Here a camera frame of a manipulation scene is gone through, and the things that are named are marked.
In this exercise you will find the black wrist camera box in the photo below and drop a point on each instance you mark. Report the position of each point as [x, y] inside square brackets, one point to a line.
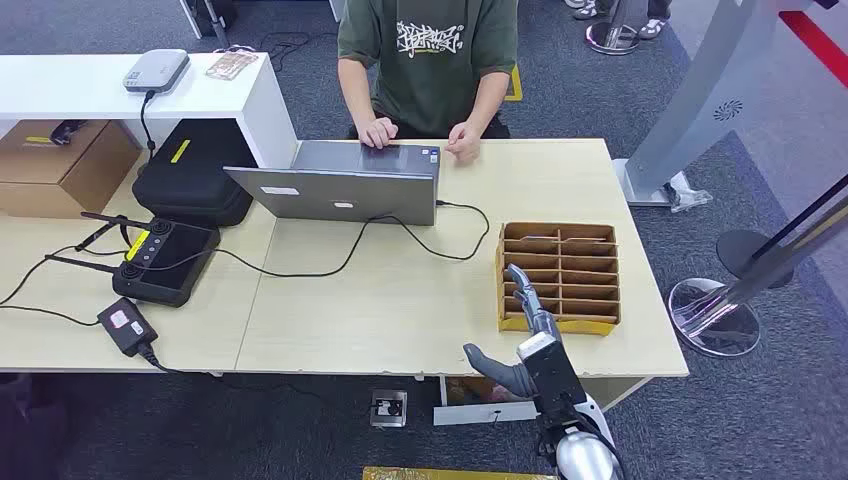
[553, 374]

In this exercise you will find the grey router box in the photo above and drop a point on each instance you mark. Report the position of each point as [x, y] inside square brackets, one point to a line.
[156, 69]

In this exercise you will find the yellow floor marker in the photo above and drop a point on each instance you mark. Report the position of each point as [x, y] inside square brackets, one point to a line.
[515, 86]

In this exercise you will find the silver kiosk stand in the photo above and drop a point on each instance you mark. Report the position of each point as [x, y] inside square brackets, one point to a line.
[702, 93]

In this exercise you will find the thin white card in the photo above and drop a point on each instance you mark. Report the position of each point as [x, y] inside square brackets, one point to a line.
[540, 238]
[583, 240]

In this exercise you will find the person's left forearm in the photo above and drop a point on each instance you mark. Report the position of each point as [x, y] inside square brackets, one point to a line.
[489, 99]

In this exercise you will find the small black object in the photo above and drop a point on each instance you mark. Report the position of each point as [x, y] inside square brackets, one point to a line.
[65, 130]

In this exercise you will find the person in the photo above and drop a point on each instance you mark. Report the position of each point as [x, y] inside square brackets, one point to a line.
[430, 73]

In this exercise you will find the person's right hand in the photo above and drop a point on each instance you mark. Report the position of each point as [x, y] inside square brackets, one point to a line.
[378, 132]

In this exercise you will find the white desk drawer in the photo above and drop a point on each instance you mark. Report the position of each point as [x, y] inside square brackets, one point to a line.
[477, 414]

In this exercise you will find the black carrying case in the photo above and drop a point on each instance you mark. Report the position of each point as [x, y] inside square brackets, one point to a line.
[192, 179]

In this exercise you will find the brown cardboard card organizer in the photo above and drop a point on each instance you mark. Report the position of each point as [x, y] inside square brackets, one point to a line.
[563, 324]

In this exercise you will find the black stanchion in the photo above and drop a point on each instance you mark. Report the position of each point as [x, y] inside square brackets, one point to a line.
[742, 248]

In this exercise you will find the black power adapter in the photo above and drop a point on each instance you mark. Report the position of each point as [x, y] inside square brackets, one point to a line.
[126, 326]

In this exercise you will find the person's right forearm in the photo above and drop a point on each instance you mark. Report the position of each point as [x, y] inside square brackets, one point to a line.
[358, 93]

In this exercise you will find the white furniture leg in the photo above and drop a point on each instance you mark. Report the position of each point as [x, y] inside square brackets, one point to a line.
[192, 18]

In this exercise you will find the clear plastic bag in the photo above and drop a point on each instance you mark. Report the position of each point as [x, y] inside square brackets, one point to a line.
[689, 197]

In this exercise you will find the white desk shelf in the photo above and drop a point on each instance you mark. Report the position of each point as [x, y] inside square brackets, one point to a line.
[79, 86]

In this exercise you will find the grey laptop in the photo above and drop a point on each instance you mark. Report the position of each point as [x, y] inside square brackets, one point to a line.
[344, 192]

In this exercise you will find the metal floor outlet box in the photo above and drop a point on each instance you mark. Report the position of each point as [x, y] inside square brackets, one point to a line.
[388, 407]

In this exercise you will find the black remote controller with antennas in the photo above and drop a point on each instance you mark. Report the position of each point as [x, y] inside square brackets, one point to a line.
[166, 265]

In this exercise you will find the white sneaker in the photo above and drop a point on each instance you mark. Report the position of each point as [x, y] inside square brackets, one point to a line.
[653, 28]
[588, 11]

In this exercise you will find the light wood desk side panel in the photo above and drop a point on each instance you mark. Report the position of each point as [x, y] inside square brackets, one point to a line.
[616, 391]

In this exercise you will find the patterned flat packet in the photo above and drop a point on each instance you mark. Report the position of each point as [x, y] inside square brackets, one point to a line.
[232, 65]

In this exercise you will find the chrome stanchion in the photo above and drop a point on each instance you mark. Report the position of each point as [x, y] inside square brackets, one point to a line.
[712, 324]
[613, 36]

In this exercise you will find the person's left hand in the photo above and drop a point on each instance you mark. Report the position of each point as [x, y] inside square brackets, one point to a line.
[465, 142]

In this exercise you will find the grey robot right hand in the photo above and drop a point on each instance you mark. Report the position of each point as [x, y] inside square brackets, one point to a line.
[503, 378]

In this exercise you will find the brown cardboard box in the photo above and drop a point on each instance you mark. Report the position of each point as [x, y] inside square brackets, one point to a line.
[46, 179]

